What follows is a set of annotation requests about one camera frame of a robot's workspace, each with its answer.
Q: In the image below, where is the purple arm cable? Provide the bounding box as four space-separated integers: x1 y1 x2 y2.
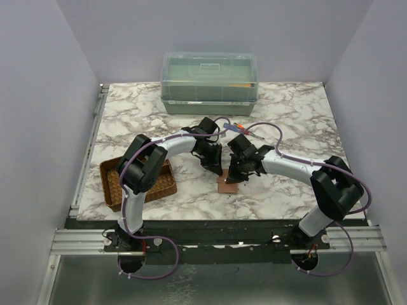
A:
246 122 373 278
117 116 230 281

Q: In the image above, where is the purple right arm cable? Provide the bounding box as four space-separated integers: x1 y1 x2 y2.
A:
246 122 373 278

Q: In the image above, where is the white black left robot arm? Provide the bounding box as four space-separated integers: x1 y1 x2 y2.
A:
116 117 223 251

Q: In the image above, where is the aluminium extrusion rail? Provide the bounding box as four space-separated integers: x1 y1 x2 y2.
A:
50 229 118 255
327 226 387 254

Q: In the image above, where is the aluminium extrusion rail right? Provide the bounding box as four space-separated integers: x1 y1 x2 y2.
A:
327 226 387 254

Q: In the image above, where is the aluminium extrusion rail left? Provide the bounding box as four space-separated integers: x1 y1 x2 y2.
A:
50 229 118 255

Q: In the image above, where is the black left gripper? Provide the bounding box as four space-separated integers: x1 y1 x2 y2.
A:
196 143 223 176

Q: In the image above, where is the blue red handled screwdriver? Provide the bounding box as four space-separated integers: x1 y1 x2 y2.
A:
223 123 247 134

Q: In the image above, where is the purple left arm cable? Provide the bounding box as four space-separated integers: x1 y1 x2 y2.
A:
117 116 230 281

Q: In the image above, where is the orange grey small screwdriver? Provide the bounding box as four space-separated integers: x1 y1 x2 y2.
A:
233 123 265 140

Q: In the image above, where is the tan leather card holder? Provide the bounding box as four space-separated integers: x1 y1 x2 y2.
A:
217 169 238 194

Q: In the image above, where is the brown woven divided tray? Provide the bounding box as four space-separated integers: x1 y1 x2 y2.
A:
99 155 178 213

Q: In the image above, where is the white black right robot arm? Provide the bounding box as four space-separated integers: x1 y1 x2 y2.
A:
226 135 364 249

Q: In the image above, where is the black metal base rail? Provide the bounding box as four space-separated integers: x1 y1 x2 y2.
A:
65 217 338 264

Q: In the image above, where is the clear green plastic storage box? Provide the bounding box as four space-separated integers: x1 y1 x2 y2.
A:
160 52 259 116

